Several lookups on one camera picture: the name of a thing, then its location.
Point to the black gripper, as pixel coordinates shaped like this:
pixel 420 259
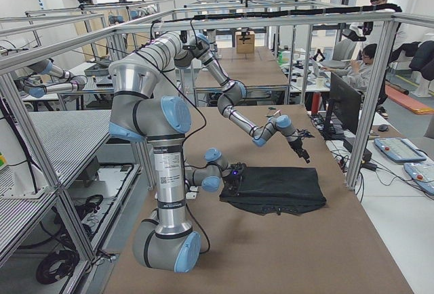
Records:
pixel 297 145
pixel 234 181

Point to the black printed t-shirt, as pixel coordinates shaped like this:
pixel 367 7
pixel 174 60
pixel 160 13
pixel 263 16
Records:
pixel 264 190

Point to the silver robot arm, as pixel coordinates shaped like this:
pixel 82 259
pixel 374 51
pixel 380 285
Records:
pixel 166 240
pixel 170 47

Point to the black computer monitor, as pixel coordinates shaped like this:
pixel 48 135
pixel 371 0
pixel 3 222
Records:
pixel 343 109

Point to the seated man in grey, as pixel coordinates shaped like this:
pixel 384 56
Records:
pixel 358 73

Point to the blue white teach pendant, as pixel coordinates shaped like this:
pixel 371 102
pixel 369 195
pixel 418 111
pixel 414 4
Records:
pixel 399 150

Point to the cardboard box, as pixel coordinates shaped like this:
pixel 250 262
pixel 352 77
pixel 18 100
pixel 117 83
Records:
pixel 245 42

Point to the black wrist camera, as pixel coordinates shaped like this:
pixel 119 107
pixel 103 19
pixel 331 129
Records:
pixel 237 169
pixel 303 133

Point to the aluminium cage frame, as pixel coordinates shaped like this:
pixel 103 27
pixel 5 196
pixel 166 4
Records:
pixel 299 13

